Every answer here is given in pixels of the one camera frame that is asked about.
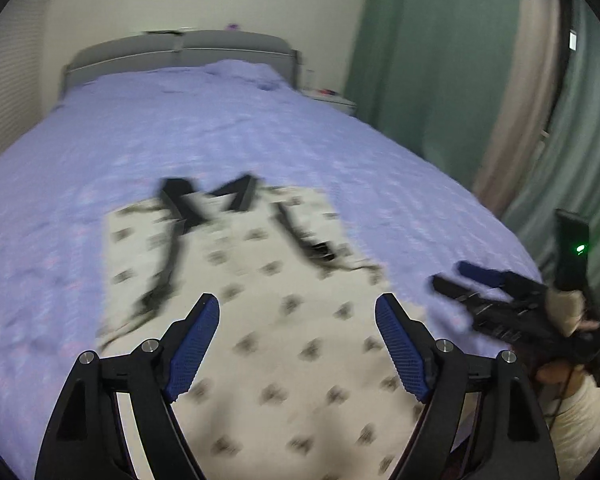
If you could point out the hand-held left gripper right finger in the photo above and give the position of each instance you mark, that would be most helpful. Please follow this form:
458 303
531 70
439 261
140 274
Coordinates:
400 345

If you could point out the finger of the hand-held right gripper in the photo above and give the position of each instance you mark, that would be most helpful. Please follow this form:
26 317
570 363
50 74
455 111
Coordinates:
455 291
485 275

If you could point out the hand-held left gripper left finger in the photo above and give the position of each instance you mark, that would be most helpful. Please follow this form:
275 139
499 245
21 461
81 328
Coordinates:
195 345

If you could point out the white printed pants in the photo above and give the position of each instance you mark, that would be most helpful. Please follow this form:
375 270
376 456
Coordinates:
280 350

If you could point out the person's right forearm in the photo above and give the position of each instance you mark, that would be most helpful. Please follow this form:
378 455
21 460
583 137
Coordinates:
585 420

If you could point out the person's right hand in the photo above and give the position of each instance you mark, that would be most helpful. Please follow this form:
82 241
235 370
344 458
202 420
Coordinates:
555 372

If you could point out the narrow green curtain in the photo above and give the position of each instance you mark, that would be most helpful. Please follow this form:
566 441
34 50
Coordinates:
570 160

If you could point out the beige curtain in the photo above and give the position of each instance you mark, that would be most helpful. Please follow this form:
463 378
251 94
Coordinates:
520 85

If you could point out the bed with purple floral sheet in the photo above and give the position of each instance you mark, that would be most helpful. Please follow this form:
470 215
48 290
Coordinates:
180 125

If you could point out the white nightstand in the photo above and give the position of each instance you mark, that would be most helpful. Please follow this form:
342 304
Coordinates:
337 104

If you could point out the wide green curtain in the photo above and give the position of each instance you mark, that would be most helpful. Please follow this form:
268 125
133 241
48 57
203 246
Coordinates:
430 60

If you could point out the small red item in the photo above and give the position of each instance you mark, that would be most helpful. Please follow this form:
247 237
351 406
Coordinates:
327 93

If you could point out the clear plastic bottle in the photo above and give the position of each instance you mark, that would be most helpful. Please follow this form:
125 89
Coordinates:
310 80

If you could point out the grey padded headboard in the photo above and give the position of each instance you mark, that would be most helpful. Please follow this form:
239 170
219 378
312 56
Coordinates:
180 52

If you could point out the small purple toy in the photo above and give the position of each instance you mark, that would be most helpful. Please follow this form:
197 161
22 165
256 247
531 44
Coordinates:
235 26

